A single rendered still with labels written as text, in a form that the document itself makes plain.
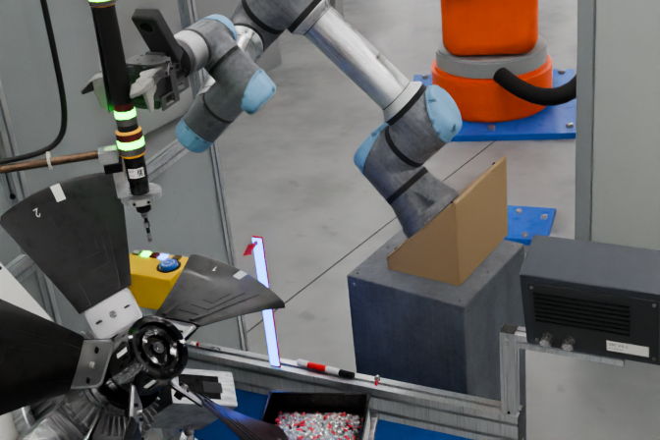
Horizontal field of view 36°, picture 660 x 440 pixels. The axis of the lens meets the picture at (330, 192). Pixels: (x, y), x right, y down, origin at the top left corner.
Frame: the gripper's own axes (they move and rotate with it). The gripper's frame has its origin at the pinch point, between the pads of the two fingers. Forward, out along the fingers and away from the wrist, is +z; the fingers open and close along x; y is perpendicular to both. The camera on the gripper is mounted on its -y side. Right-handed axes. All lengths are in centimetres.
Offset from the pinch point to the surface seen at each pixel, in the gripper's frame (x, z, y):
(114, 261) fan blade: 7.1, -0.9, 33.6
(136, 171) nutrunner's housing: -1.3, -1.2, 15.1
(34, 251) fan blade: 19.7, 4.5, 30.5
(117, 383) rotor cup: 0, 13, 49
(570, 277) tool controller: -66, -32, 43
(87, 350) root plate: 3.0, 14.9, 41.0
